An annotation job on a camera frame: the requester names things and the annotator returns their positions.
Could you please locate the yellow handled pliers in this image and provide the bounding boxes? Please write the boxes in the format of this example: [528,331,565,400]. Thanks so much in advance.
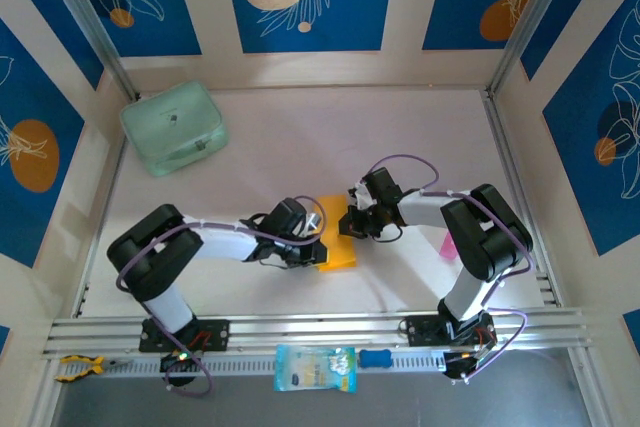
[53,354,134,383]

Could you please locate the orange paper sheet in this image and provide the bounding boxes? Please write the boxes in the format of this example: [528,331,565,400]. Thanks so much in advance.
[314,193,359,274]

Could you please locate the mint green zip pouch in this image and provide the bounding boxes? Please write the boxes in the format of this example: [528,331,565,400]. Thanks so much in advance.
[119,80,231,178]

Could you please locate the aluminium frame post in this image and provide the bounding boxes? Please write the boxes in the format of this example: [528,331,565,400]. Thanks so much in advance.
[37,0,140,101]
[486,0,584,99]

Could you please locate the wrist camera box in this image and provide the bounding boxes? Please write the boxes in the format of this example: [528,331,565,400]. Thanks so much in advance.
[348,180,375,209]
[304,210,327,239]

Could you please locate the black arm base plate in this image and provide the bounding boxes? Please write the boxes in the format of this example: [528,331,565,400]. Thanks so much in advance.
[403,315,497,348]
[138,318,231,354]

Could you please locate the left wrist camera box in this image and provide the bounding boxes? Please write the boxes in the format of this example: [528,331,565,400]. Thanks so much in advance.
[304,210,327,239]

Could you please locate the wet wipes pack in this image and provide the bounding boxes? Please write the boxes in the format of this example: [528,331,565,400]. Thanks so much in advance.
[273,344,359,394]

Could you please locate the slotted grey cable duct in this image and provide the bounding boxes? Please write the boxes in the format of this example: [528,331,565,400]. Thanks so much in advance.
[52,350,450,381]

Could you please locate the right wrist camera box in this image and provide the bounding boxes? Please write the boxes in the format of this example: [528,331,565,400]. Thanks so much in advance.
[348,180,375,209]

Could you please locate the purple cable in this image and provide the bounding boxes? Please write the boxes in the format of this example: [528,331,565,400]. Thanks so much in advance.
[115,195,327,397]
[367,153,534,384]

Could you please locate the wide aluminium rail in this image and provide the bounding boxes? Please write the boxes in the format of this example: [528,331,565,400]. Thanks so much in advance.
[42,306,594,360]

